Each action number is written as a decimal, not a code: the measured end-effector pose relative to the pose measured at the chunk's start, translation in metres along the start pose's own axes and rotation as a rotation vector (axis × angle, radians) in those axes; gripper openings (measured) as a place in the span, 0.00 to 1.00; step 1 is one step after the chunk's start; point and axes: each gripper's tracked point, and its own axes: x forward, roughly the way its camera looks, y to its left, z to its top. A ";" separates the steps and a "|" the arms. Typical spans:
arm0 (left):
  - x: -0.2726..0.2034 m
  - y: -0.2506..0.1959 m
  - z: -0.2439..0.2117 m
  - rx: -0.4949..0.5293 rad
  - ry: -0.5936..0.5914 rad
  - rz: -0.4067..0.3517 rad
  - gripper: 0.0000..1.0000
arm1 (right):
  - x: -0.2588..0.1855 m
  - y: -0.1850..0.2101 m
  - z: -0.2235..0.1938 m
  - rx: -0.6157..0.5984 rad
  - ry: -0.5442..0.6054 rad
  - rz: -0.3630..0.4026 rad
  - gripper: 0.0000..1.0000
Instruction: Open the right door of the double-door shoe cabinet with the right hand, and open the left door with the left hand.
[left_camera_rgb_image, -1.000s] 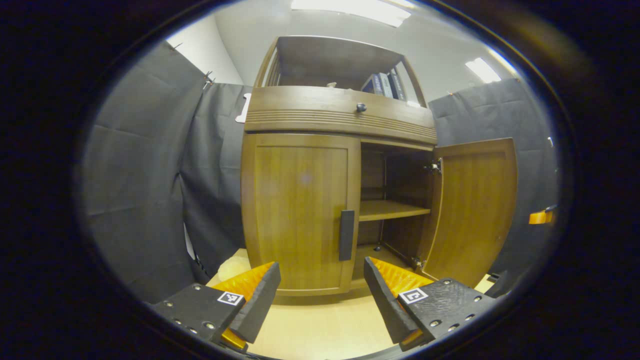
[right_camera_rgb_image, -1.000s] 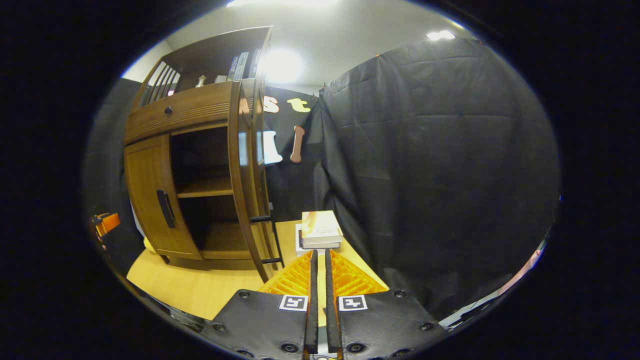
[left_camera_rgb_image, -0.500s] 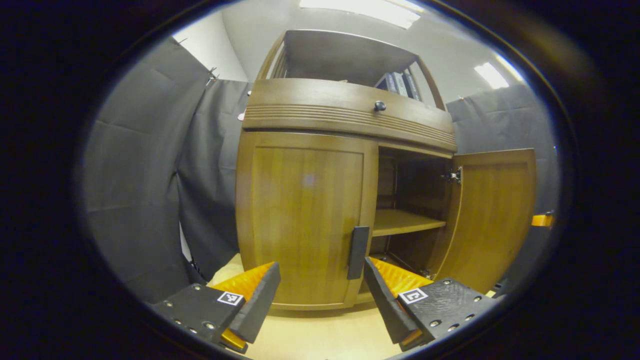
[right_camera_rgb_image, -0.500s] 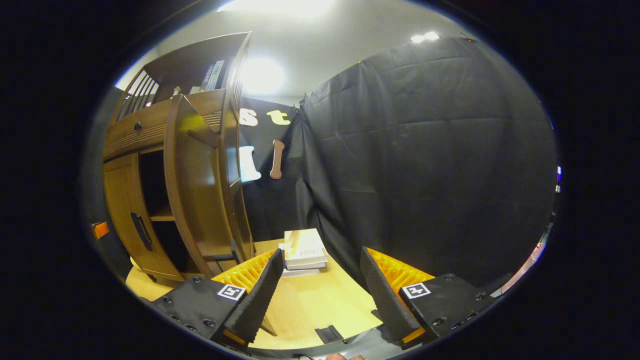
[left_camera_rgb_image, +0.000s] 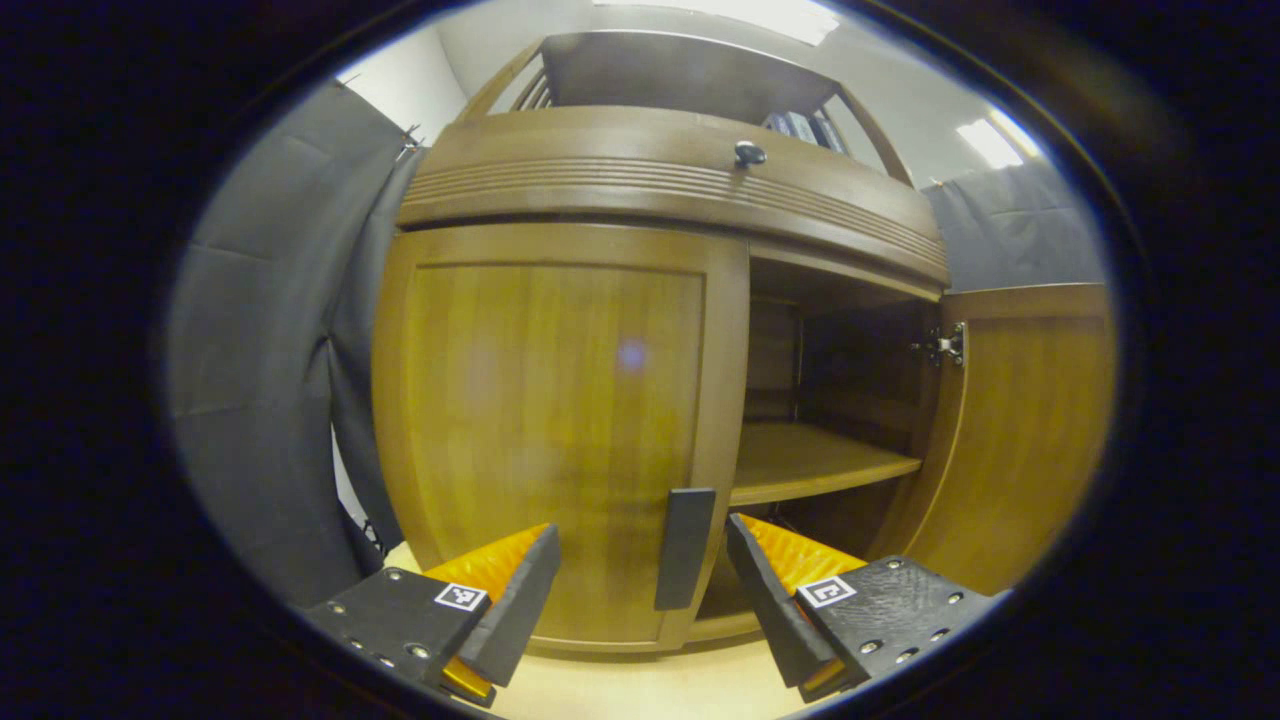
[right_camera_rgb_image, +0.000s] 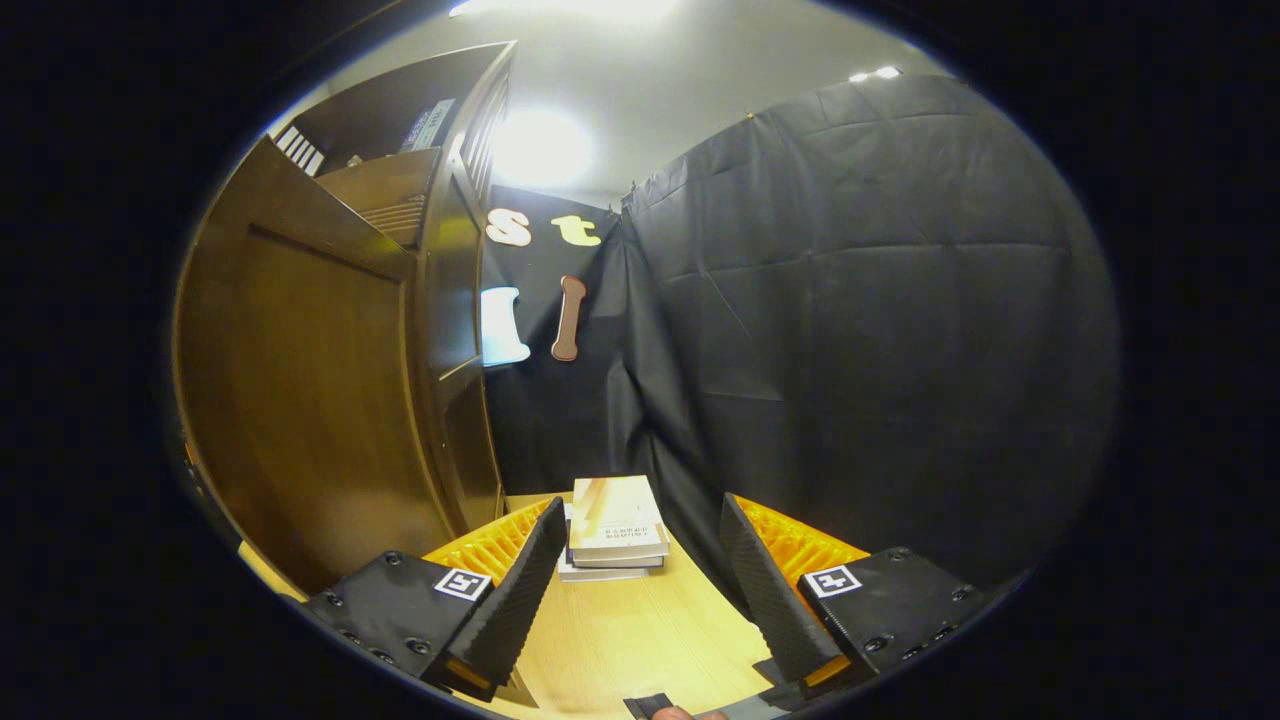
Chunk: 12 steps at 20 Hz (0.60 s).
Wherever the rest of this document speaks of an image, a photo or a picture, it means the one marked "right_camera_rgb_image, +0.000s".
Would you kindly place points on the cream paperback book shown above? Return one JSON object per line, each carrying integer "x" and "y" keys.
{"x": 615, "y": 510}

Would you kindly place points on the ceiling light panel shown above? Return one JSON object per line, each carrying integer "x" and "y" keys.
{"x": 560, "y": 8}
{"x": 875, "y": 74}
{"x": 540, "y": 148}

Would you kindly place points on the wooden cabinet drawer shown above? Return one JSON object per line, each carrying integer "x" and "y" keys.
{"x": 390, "y": 195}

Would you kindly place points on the wooden cabinet door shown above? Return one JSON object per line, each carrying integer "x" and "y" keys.
{"x": 310, "y": 400}

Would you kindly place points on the white book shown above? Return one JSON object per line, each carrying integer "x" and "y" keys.
{"x": 600, "y": 575}

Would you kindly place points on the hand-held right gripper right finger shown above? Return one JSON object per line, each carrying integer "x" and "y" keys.
{"x": 765, "y": 590}

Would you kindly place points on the wooden double-door shoe cabinet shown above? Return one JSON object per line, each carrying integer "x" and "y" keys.
{"x": 455, "y": 300}

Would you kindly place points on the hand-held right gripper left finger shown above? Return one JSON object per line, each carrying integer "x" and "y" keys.
{"x": 520, "y": 580}

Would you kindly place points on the black backdrop cloth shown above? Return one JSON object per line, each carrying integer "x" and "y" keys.
{"x": 880, "y": 350}
{"x": 560, "y": 420}

